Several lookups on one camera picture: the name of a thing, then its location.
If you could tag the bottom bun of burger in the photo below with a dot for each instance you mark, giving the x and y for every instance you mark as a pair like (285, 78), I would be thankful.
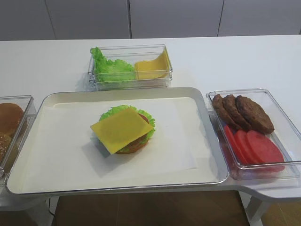
(135, 145)

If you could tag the white metal tray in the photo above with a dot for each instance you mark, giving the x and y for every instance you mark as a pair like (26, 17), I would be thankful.
(211, 166)

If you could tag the red tomato slice middle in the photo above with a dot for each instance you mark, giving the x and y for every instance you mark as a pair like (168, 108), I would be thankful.
(240, 137)

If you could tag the clear patty and tomato container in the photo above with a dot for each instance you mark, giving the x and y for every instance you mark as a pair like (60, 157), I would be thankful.
(285, 136)

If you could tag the red tomato on burger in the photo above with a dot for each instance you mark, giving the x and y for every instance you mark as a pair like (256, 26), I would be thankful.
(144, 117)

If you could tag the green lettuce on burger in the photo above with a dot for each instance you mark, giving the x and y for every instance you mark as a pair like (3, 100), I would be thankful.
(150, 119)

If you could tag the clear bun container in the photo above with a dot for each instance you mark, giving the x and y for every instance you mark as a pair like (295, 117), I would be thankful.
(26, 103)

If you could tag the green lettuce in container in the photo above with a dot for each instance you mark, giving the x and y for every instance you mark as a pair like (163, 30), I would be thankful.
(107, 70)

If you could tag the brown patty middle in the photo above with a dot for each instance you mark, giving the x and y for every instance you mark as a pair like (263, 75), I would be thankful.
(229, 103)

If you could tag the white table leg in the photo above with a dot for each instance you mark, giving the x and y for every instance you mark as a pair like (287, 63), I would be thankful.
(254, 208)

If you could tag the sesame top bun in container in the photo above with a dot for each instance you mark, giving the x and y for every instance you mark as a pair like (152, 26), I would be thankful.
(5, 141)

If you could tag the yellow cheese slice on burger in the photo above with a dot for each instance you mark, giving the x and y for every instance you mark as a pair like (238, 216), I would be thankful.
(117, 131)

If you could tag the clear lettuce and cheese container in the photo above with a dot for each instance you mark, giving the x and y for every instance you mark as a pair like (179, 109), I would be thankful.
(132, 55)

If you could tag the red tomato slice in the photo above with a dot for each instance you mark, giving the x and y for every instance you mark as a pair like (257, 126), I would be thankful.
(240, 137)
(262, 149)
(237, 151)

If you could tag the brown patty front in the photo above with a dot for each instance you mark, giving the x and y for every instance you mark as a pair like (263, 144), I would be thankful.
(254, 114)

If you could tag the red tomato slice front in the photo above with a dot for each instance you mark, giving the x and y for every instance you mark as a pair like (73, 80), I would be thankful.
(262, 149)

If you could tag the red tomato slice back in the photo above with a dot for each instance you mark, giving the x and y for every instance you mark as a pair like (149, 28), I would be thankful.
(237, 151)

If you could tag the brown patty back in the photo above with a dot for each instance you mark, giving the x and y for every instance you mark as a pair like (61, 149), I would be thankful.
(222, 113)

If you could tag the orange bottom bun in container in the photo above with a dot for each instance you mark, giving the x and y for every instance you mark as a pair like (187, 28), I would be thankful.
(10, 117)

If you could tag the yellow cheese slices stack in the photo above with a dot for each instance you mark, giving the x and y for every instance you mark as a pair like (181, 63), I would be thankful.
(153, 69)

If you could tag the white paper sheet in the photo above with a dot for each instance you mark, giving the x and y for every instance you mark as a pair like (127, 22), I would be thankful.
(62, 153)

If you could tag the brown patty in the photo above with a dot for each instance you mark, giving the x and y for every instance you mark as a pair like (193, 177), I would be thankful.
(222, 113)
(254, 114)
(229, 103)

